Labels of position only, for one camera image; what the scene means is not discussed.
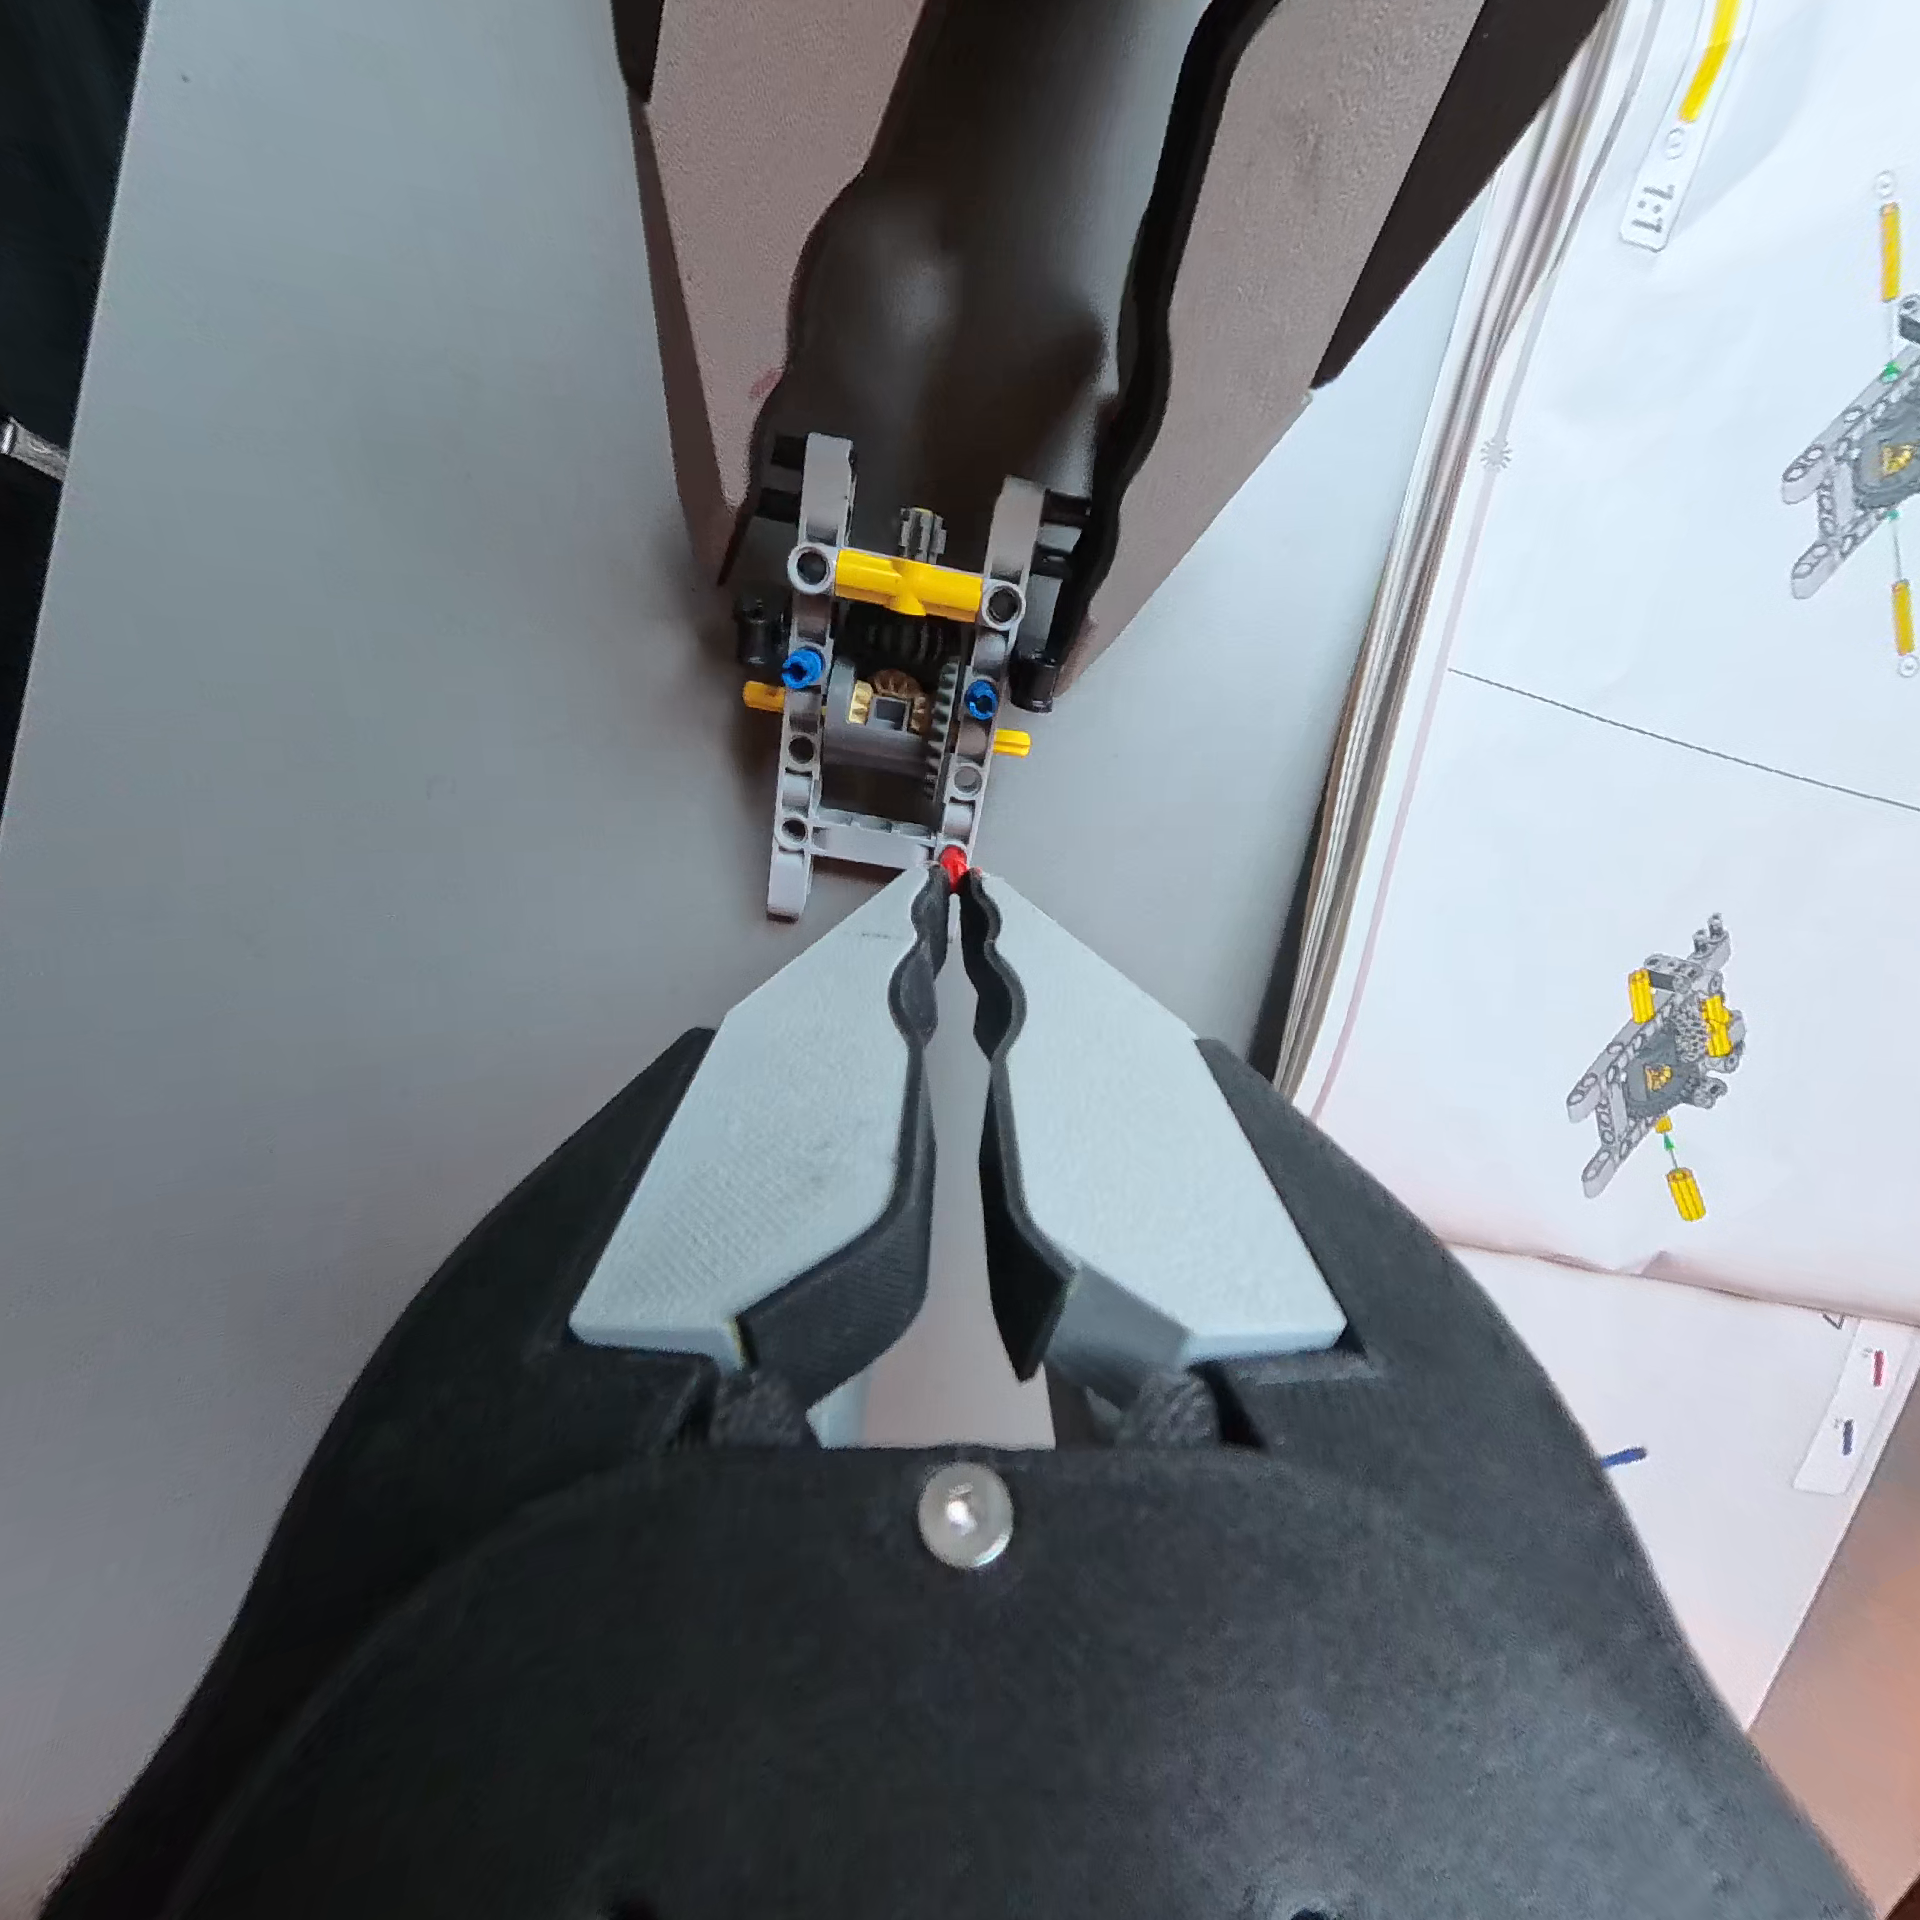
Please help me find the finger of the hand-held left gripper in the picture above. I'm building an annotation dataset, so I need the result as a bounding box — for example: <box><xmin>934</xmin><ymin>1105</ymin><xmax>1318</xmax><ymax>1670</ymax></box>
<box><xmin>1025</xmin><ymin>0</ymin><xmax>1494</xmax><ymax>712</ymax></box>
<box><xmin>631</xmin><ymin>0</ymin><xmax>922</xmax><ymax>591</ymax></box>

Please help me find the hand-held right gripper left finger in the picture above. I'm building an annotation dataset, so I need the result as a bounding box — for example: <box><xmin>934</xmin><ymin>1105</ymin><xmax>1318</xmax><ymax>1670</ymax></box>
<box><xmin>568</xmin><ymin>872</ymin><xmax>952</xmax><ymax>1413</ymax></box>

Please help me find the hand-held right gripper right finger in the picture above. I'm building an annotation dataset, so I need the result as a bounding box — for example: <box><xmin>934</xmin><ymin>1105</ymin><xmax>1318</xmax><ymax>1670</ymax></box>
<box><xmin>959</xmin><ymin>874</ymin><xmax>1345</xmax><ymax>1383</ymax></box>

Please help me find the grey yellow lego assembly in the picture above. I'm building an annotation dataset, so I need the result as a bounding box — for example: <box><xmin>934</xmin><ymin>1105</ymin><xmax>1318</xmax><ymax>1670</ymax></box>
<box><xmin>730</xmin><ymin>433</ymin><xmax>1094</xmax><ymax>922</ymax></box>

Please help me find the open lego instruction booklet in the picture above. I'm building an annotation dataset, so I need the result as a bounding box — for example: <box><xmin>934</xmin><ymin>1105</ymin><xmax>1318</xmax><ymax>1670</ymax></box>
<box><xmin>1274</xmin><ymin>0</ymin><xmax>1920</xmax><ymax>1728</ymax></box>

